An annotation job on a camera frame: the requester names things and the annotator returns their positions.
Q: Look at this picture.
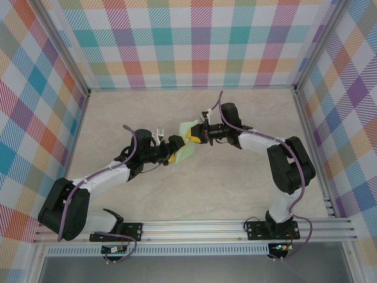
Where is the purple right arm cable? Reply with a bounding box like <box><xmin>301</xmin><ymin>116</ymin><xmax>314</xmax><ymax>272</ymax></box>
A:
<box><xmin>210</xmin><ymin>90</ymin><xmax>313</xmax><ymax>262</ymax></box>

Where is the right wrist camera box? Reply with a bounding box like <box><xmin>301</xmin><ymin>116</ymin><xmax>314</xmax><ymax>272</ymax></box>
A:
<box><xmin>201</xmin><ymin>108</ymin><xmax>213</xmax><ymax>126</ymax></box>

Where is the long aluminium mounting rail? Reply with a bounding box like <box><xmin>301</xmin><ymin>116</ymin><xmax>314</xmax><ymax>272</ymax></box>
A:
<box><xmin>32</xmin><ymin>217</ymin><xmax>359</xmax><ymax>246</ymax></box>

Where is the light green paper sheet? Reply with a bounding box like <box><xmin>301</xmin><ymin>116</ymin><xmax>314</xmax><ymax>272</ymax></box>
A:
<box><xmin>176</xmin><ymin>119</ymin><xmax>199</xmax><ymax>163</ymax></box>

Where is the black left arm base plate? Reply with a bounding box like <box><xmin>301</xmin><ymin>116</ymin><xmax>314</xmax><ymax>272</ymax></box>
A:
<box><xmin>90</xmin><ymin>222</ymin><xmax>144</xmax><ymax>243</ymax></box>

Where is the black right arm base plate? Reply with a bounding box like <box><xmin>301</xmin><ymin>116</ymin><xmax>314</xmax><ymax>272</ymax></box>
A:
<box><xmin>246</xmin><ymin>220</ymin><xmax>301</xmax><ymax>241</ymax></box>

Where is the slotted grey cable duct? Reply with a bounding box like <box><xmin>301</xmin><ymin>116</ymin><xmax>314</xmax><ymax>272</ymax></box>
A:
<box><xmin>47</xmin><ymin>243</ymin><xmax>270</xmax><ymax>256</ymax></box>

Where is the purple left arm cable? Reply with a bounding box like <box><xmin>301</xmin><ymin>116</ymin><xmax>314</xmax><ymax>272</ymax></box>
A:
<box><xmin>57</xmin><ymin>125</ymin><xmax>138</xmax><ymax>264</ymax></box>

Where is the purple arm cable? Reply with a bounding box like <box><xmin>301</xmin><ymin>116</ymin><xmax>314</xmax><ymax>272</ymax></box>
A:
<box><xmin>57</xmin><ymin>125</ymin><xmax>138</xmax><ymax>264</ymax></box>
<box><xmin>210</xmin><ymin>90</ymin><xmax>313</xmax><ymax>262</ymax></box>

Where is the aluminium frame lower strut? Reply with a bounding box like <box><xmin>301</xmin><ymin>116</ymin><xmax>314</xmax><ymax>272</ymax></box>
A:
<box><xmin>26</xmin><ymin>243</ymin><xmax>45</xmax><ymax>283</ymax></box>
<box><xmin>342</xmin><ymin>241</ymin><xmax>363</xmax><ymax>283</ymax></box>

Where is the small black circuit board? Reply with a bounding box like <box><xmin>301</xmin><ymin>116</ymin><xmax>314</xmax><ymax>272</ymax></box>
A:
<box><xmin>101</xmin><ymin>245</ymin><xmax>128</xmax><ymax>255</ymax></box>

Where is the aluminium frame corner post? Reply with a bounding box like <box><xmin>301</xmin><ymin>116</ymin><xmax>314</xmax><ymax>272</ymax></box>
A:
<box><xmin>28</xmin><ymin>0</ymin><xmax>91</xmax><ymax>98</ymax></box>
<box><xmin>293</xmin><ymin>0</ymin><xmax>348</xmax><ymax>91</ymax></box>

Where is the aluminium frame side rail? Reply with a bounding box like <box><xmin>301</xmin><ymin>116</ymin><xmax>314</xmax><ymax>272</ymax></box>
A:
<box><xmin>294</xmin><ymin>90</ymin><xmax>338</xmax><ymax>219</ymax></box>

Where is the aluminium frame cross bar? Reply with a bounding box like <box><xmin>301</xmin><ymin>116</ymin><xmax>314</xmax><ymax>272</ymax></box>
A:
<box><xmin>88</xmin><ymin>84</ymin><xmax>297</xmax><ymax>92</ymax></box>

